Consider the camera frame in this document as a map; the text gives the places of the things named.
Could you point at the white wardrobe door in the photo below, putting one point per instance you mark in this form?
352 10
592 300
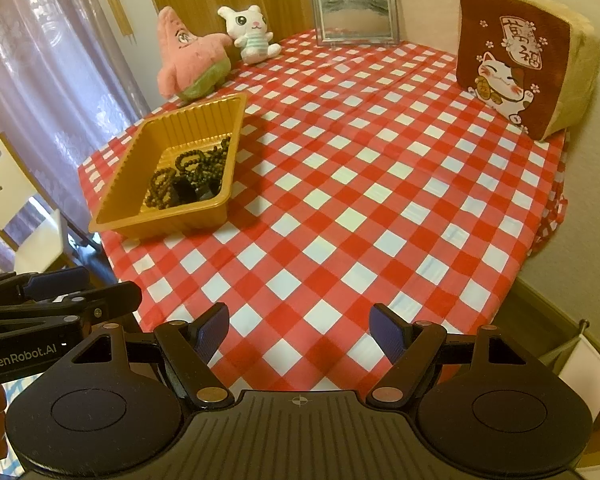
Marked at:
135 70

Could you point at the lilac patterned curtain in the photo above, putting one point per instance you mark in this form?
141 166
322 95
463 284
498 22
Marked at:
40 85

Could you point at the brown lucky cat cushion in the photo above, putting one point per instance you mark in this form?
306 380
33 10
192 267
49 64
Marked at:
475 50

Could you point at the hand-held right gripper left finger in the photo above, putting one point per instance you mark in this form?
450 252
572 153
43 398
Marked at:
212 330

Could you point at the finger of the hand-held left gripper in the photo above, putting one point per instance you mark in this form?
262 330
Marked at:
110 300
60 280

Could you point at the red white checkered tablecloth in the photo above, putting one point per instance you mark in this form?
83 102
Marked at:
355 185

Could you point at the white wooden chair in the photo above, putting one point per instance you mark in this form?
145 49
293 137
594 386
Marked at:
40 240

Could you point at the yellow plastic tray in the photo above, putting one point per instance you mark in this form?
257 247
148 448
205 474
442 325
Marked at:
180 125

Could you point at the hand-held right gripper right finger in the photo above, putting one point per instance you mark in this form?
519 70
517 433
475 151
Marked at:
387 332

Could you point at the pink starfish plush toy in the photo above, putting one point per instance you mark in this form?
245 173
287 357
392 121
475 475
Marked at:
195 55

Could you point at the white rabbit plush toy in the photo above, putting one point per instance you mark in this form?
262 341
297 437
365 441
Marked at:
247 30

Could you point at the sand art picture frame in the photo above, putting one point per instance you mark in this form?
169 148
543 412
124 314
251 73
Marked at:
355 15

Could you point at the white furniture piece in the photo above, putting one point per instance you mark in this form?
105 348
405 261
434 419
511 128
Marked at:
585 375

